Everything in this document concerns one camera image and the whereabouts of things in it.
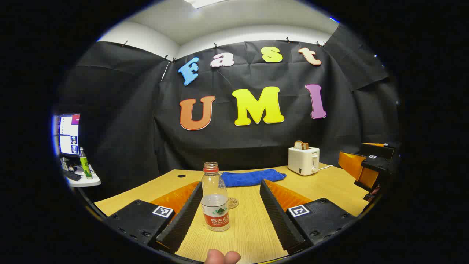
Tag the black keyboard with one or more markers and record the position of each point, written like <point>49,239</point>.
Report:
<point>72,176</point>

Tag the blue towel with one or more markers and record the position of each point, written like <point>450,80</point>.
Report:
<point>249,177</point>

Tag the white side table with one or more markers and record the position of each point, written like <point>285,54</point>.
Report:
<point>89,181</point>

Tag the bread slice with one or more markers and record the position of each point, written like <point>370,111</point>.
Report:
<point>300,145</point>

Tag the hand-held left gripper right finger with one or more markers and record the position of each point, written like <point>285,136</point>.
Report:
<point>278,220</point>

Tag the green bottle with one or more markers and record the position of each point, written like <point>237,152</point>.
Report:
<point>85,165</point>

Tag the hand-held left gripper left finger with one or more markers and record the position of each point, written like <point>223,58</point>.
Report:
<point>183,220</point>

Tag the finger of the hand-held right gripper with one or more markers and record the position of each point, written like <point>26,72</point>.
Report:
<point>368,178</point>
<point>350,163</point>

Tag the computer monitor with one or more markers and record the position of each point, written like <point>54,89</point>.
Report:
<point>69,135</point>

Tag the clear plastic water bottle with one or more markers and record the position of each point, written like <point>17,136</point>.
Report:
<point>215,205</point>

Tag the round wooden coaster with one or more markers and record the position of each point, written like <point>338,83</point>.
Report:
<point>233,202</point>

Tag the black backdrop cloth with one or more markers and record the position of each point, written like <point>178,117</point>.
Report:
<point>238,143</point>

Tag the white toaster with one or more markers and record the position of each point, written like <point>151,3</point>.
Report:
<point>302,161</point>

